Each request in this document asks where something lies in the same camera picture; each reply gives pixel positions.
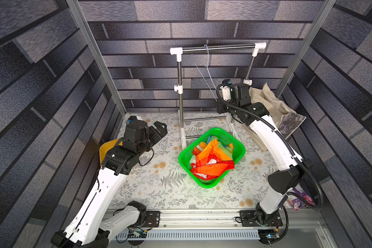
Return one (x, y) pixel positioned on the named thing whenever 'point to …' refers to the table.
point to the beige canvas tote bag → (286, 119)
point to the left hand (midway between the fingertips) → (162, 129)
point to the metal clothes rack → (211, 127)
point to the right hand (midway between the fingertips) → (218, 100)
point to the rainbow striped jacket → (212, 159)
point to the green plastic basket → (185, 156)
